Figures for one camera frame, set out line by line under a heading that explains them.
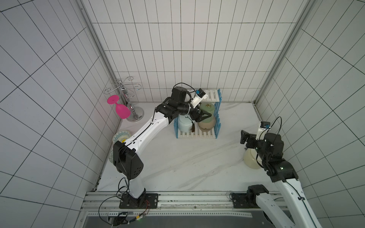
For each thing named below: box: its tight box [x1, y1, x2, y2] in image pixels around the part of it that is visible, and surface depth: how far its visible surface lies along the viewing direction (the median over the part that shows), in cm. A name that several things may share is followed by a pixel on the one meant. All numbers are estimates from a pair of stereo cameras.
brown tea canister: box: [197, 117, 216, 133], surface depth 92 cm
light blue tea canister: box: [177, 114, 194, 133], surface depth 95 cm
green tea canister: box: [199, 101, 216, 121], surface depth 70 cm
